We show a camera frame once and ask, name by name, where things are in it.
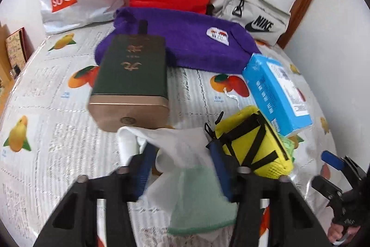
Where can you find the wooden bedside furniture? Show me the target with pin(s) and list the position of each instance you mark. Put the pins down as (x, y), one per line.
(4, 85)

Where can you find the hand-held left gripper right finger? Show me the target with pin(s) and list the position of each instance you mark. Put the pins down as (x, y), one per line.
(219, 167)

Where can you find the person's right hand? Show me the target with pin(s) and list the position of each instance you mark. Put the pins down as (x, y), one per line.
(336, 232)

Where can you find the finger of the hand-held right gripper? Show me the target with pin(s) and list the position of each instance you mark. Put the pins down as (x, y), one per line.
(332, 158)
(326, 186)

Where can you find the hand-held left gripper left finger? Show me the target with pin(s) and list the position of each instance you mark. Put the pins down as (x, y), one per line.
(143, 170)

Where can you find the light green tissue packet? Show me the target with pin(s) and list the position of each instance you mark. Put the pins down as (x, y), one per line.
(288, 145)

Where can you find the dark green box gold base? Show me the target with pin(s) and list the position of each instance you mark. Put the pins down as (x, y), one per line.
(133, 70)

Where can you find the light blue cardboard box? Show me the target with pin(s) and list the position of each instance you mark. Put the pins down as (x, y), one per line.
(274, 90)

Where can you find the brown patterned box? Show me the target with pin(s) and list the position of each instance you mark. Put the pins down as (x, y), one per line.
(17, 47)

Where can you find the purple towel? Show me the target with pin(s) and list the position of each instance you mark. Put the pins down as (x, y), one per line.
(190, 38)

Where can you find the fruit printed bed sheet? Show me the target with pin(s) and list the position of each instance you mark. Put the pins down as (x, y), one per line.
(57, 119)

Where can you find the grey waist bag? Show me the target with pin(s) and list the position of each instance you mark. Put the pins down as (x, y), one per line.
(260, 11)

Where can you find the white and green cloth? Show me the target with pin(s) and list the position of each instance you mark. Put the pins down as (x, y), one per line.
(185, 154)

